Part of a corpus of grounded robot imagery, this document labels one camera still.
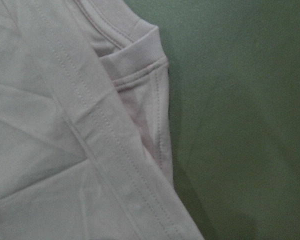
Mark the pink Snoopy t-shirt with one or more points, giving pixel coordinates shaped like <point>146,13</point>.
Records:
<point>85,149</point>

